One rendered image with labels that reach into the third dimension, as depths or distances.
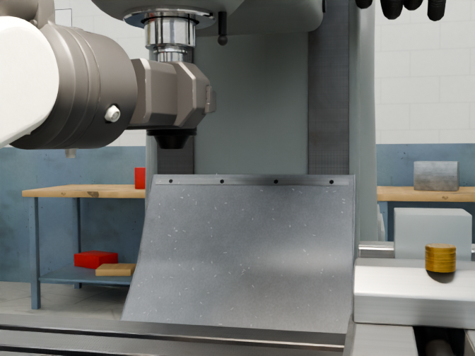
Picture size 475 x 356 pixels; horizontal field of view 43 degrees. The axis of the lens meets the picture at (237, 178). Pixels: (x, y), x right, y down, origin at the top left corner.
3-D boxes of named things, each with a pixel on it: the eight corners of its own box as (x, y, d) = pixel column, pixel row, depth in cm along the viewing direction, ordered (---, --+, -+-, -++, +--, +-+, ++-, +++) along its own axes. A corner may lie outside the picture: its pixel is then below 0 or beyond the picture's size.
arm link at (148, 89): (212, 39, 50) (121, 12, 40) (213, 155, 51) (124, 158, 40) (95, 51, 56) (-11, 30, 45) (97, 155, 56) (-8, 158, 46)
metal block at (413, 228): (471, 289, 49) (472, 215, 48) (394, 285, 50) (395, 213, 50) (462, 275, 54) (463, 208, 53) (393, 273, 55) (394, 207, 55)
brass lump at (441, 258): (457, 273, 44) (457, 248, 43) (425, 271, 44) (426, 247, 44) (454, 267, 46) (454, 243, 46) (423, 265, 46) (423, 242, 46)
